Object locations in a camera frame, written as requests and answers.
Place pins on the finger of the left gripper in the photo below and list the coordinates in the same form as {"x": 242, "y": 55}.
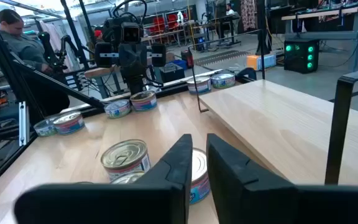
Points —
{"x": 158, "y": 55}
{"x": 102, "y": 55}

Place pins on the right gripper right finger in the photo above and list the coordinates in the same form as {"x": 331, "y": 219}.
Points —
{"x": 259, "y": 202}

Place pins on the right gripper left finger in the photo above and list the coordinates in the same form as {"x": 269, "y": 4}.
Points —
{"x": 154, "y": 202}

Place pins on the blue-label pull-tab tuna can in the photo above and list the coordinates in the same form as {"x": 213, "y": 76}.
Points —
{"x": 69, "y": 124}
{"x": 124, "y": 154}
{"x": 199, "y": 174}
{"x": 127, "y": 178}
{"x": 199, "y": 85}
{"x": 144, "y": 101}

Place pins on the green-label gray-lid tuna can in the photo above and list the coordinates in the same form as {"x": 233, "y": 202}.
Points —
{"x": 223, "y": 81}
{"x": 43, "y": 129}
{"x": 117, "y": 110}

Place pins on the black robot arm green light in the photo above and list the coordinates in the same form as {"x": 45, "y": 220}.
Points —
{"x": 49, "y": 51}

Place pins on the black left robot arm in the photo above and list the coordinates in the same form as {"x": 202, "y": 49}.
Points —
{"x": 135, "y": 84}

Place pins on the small wooden side table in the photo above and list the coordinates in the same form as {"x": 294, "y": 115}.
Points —
{"x": 99, "y": 72}

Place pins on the black bin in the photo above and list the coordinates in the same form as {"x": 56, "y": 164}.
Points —
{"x": 171, "y": 74}

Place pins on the blue bin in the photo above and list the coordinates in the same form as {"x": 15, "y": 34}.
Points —
{"x": 180, "y": 63}

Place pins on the red canister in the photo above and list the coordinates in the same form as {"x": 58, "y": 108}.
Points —
{"x": 187, "y": 59}

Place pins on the person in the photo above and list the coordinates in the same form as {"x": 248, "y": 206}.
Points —
{"x": 230, "y": 11}
{"x": 26, "y": 49}

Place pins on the patterned hanging garment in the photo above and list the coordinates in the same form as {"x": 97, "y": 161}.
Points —
{"x": 248, "y": 14}

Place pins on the orange and blue box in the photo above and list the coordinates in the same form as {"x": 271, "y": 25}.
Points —
{"x": 259, "y": 62}

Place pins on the black computer tower green lights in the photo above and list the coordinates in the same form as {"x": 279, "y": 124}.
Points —
{"x": 300, "y": 62}

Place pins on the wooden top workbench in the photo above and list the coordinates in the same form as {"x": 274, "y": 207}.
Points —
{"x": 319, "y": 14}

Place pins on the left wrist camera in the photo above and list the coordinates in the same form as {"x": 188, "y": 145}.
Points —
{"x": 131, "y": 32}

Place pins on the silver corner bracket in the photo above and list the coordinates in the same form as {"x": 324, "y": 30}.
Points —
{"x": 23, "y": 123}

